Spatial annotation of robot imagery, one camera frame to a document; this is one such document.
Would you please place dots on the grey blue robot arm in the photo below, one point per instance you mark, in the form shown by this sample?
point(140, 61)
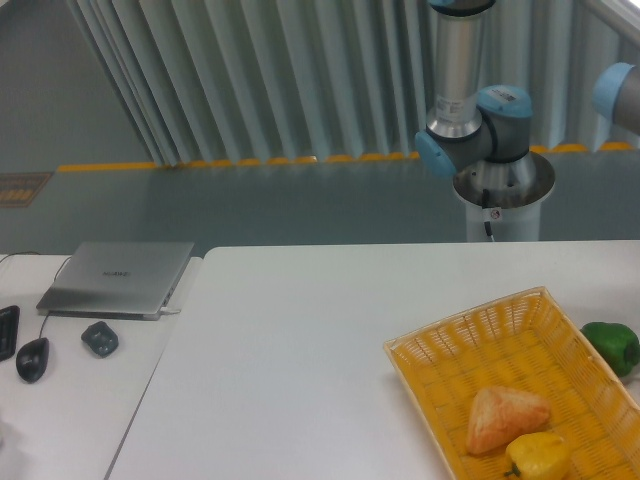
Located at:
point(475, 125)

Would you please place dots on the brown floor sticker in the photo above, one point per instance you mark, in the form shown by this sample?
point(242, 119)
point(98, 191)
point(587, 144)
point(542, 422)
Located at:
point(18, 190)

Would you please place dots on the yellow wicker basket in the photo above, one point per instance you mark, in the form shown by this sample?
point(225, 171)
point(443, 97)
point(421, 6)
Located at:
point(523, 341)

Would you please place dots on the small black plastic holder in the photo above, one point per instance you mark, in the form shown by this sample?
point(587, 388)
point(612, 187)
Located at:
point(101, 339)

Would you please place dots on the black keyboard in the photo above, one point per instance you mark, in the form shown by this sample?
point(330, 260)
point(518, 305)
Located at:
point(9, 325)

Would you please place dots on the black computer mouse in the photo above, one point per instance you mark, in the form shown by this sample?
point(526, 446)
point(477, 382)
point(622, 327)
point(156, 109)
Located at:
point(32, 360)

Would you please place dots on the triangular bread pastry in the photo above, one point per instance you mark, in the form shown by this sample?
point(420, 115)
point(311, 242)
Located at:
point(499, 415)

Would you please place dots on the green bell pepper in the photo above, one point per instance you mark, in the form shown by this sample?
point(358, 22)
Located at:
point(616, 343)

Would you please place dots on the grey folding partition screen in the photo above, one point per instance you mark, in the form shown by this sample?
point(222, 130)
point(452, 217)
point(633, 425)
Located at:
point(254, 81)

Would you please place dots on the silver closed laptop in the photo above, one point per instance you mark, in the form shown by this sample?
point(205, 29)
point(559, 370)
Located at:
point(119, 280)

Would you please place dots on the yellow bell pepper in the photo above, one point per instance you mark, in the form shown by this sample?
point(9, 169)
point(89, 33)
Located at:
point(542, 455)

